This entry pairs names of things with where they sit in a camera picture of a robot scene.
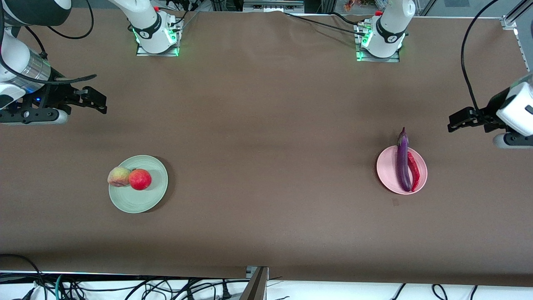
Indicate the red pomegranate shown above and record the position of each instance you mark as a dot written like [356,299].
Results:
[140,180]

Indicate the long purple eggplant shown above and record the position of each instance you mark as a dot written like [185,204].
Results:
[402,166]

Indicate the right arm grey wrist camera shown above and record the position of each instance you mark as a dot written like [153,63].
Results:
[37,117]

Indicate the aluminium edge rail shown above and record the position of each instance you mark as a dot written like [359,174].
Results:
[524,54]

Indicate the yellow-pink peach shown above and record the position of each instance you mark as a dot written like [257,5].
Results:
[118,177]

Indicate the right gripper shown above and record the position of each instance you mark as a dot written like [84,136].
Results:
[58,95]

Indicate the grey metal equipment box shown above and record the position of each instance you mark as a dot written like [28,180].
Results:
[272,6]

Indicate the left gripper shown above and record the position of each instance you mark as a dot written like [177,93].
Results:
[490,109]

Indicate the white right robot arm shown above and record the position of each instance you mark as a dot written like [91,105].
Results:
[145,21]

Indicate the light green round plate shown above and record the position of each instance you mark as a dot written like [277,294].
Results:
[145,200]

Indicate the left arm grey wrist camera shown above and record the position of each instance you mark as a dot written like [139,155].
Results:
[514,141]

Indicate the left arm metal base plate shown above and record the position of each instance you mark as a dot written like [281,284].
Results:
[381,59]

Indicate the red chili pepper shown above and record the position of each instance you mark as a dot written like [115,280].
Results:
[415,175]

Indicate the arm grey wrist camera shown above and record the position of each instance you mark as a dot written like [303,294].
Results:
[514,141]
[37,117]

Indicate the pink round plate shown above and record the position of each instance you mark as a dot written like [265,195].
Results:
[387,171]

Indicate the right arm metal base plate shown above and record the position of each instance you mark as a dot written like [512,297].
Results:
[166,53]

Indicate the brown table cover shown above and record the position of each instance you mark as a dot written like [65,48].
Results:
[266,229]

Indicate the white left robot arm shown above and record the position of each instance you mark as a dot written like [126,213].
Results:
[391,25]

